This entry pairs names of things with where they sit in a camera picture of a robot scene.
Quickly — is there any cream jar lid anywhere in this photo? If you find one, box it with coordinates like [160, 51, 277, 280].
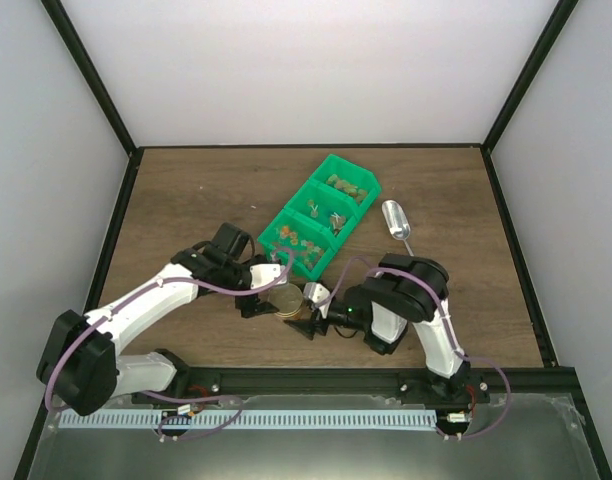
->
[268, 283, 304, 312]

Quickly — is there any green bin with star candies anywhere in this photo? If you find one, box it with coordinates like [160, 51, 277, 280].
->
[257, 208, 340, 281]

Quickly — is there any silver metal scoop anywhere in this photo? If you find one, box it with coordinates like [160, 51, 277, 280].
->
[381, 200, 414, 256]

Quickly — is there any green bin with popsicle candies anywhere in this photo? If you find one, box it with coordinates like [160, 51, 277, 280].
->
[310, 154, 382, 210]

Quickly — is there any clear glass jar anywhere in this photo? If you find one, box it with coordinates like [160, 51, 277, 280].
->
[275, 306, 305, 321]

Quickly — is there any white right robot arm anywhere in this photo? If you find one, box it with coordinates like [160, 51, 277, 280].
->
[285, 253, 469, 403]

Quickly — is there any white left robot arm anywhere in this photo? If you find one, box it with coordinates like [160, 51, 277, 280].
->
[36, 223, 290, 416]

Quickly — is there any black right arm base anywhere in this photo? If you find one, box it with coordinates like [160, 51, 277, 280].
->
[397, 369, 490, 408]

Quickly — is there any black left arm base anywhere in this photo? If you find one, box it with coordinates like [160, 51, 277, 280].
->
[131, 349, 220, 406]

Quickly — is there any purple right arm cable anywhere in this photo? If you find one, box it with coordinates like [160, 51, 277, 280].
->
[315, 255, 512, 442]

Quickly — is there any light blue slotted cable duct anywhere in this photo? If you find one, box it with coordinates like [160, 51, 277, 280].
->
[58, 409, 437, 431]

